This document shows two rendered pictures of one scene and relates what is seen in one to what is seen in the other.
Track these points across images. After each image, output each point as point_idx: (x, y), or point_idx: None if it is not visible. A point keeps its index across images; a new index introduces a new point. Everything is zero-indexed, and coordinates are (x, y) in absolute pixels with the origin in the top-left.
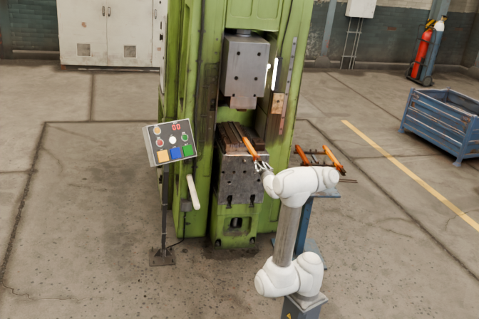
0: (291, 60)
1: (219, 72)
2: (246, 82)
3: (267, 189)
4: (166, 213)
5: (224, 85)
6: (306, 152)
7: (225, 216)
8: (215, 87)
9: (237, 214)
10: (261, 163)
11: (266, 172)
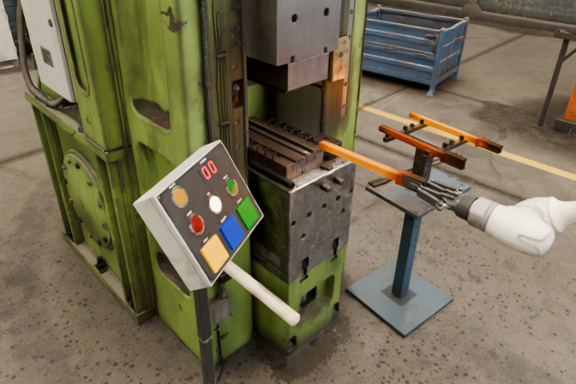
0: None
1: (243, 15)
2: (312, 23)
3: (524, 241)
4: (213, 353)
5: (269, 40)
6: (402, 132)
7: (299, 295)
8: (238, 52)
9: (315, 282)
10: (426, 184)
11: (482, 204)
